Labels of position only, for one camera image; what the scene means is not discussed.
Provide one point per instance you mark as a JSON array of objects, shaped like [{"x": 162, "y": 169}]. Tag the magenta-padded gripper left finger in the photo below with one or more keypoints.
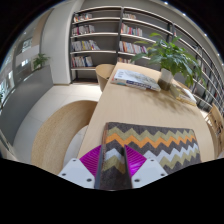
[{"x": 76, "y": 173}]

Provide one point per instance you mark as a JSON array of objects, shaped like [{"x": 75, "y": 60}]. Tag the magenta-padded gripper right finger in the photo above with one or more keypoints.
[{"x": 148, "y": 171}]

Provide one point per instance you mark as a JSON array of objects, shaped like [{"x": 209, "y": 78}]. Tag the zigzag striped brown towel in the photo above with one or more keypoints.
[{"x": 160, "y": 143}]

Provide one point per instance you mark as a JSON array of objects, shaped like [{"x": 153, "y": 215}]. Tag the slatted wooden chair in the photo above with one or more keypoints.
[{"x": 215, "y": 126}]

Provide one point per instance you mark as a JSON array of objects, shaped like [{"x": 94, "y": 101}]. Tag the yellow-green cover book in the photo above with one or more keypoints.
[{"x": 185, "y": 95}]

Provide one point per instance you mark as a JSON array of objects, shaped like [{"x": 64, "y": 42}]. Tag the large white book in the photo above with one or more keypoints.
[{"x": 135, "y": 79}]

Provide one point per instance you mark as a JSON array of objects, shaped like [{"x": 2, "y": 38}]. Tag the green potted plant white pot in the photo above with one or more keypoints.
[{"x": 173, "y": 58}]

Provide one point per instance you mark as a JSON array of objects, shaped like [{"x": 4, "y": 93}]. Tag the small potted plant on ledge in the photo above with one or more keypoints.
[{"x": 40, "y": 61}]

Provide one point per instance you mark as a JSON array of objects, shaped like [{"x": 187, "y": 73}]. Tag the grey bookshelf unit with books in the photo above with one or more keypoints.
[{"x": 96, "y": 40}]

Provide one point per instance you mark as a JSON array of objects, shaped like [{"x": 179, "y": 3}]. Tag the ceiling spot lights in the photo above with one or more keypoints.
[{"x": 184, "y": 14}]

